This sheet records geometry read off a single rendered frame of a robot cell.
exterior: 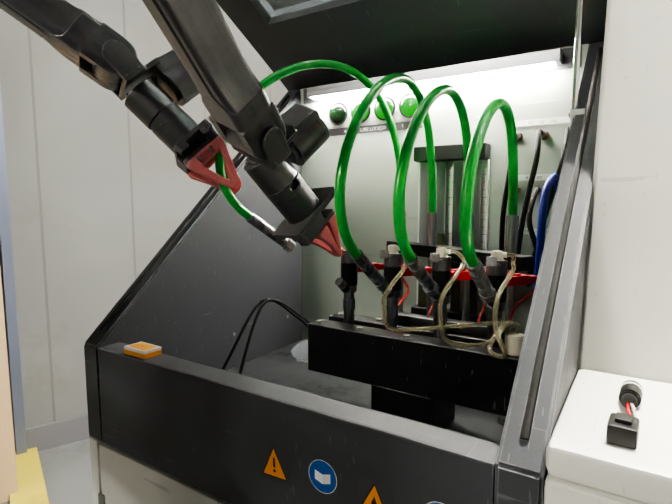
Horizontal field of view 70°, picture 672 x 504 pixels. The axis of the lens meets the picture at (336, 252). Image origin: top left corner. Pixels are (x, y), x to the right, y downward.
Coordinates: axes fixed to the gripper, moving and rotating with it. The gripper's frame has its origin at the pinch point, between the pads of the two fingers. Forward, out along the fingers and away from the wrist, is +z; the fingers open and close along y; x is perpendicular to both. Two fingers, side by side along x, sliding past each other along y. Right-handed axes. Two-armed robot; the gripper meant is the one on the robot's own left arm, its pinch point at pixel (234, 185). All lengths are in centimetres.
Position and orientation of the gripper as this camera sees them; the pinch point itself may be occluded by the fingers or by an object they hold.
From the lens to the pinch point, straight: 76.3
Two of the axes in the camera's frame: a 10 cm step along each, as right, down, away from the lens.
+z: 7.1, 7.0, 1.1
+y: -2.6, 1.0, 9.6
